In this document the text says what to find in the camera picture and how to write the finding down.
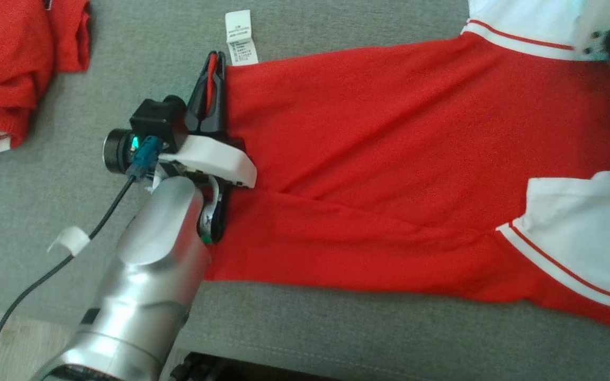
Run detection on grey sofa seat cushion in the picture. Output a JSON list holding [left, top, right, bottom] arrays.
[[0, 0, 610, 381]]

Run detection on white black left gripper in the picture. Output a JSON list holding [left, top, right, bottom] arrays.
[[158, 51, 257, 245]]

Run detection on red shorts white stripe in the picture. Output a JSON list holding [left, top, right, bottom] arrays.
[[0, 0, 92, 155]]

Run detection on white tape tag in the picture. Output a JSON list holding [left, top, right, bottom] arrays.
[[47, 226, 92, 258]]

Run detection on red jersey white sleeves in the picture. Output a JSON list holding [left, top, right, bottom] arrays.
[[202, 0, 610, 337]]

